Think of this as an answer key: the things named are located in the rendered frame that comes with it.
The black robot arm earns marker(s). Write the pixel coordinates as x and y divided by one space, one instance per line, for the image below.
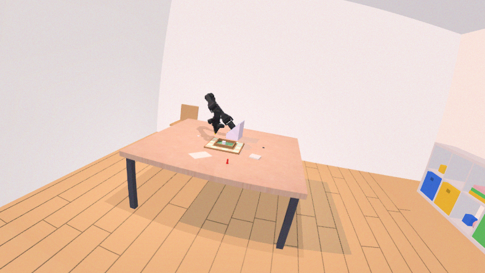
214 108

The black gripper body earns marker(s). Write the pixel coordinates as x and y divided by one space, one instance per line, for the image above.
218 125

